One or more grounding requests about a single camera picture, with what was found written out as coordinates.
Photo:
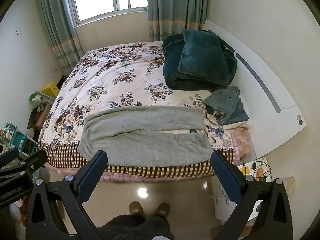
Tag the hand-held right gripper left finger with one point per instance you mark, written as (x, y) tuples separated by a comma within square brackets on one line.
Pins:
[(92, 178)]

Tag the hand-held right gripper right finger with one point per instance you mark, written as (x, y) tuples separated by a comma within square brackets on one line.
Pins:
[(226, 177)]

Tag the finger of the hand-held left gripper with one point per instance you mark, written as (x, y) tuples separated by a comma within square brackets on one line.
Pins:
[(8, 156), (35, 161)]

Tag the grey fleece pants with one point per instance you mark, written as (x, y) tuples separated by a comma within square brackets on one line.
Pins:
[(140, 140)]

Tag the teal shelf rack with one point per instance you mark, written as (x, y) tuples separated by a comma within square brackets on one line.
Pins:
[(15, 137)]

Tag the white nightstand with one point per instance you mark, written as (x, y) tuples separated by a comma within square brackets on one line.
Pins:
[(222, 202)]

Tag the orange small item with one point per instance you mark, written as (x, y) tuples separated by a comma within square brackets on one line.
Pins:
[(259, 172)]

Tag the pink checked bed sheet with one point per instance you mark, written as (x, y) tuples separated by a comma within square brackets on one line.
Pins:
[(240, 142)]

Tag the dark wooden stool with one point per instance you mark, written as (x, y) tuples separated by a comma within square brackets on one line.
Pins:
[(38, 117)]

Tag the brown slipper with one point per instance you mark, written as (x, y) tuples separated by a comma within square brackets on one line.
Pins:
[(163, 210), (136, 208)]

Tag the translucent cup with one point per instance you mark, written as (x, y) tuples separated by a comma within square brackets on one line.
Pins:
[(288, 185)]

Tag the green and white container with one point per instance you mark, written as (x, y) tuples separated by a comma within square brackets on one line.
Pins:
[(40, 97)]

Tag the white headboard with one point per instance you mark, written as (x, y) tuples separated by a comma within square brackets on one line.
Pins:
[(275, 125)]

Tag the yellow box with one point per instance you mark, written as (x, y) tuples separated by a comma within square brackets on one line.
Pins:
[(51, 88)]

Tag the grey-teal crumpled cloth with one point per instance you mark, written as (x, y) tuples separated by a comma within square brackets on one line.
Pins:
[(227, 102)]

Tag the floral bed blanket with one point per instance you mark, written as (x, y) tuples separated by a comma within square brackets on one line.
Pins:
[(112, 80)]

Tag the teal plush pillow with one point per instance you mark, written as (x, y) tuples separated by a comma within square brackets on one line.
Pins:
[(202, 55)]

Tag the dark teal folded blanket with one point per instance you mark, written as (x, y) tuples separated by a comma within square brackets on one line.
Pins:
[(170, 65)]

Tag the green striped curtain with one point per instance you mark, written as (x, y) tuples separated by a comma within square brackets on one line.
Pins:
[(175, 7), (58, 30)]

